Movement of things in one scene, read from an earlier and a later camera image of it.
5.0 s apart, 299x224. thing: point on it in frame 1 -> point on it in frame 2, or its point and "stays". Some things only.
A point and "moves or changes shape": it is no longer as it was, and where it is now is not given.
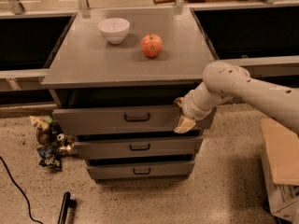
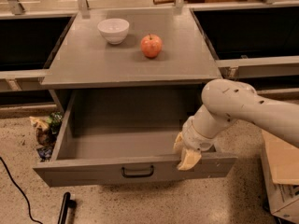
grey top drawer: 120,119 moves or changes shape
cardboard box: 280,155 stays
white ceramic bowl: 114,29 stays
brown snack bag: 43,133 stays
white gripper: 189,109 -> 195,138
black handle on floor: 66,203 stays
